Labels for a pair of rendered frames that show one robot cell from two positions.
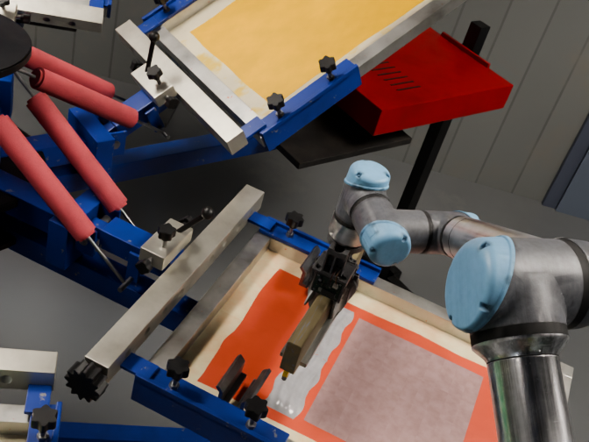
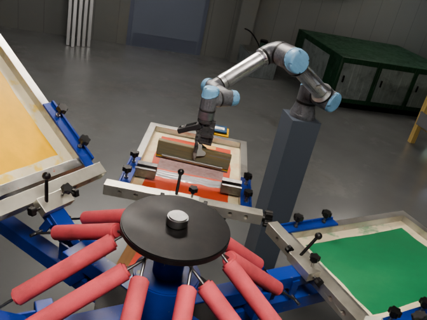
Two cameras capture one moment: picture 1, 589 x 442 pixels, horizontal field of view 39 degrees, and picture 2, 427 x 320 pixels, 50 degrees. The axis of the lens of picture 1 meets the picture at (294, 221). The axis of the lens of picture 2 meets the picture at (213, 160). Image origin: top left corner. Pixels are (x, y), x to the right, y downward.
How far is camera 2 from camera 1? 2.46 m
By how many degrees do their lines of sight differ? 86
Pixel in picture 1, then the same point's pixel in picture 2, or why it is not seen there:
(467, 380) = not seen: hidden behind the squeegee
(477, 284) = (305, 58)
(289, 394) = (215, 183)
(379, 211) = (229, 92)
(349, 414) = (210, 171)
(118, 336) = (245, 209)
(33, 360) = (277, 226)
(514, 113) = not seen: outside the picture
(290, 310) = (167, 184)
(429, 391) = not seen: hidden behind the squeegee
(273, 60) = (14, 143)
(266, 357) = (200, 189)
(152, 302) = (219, 203)
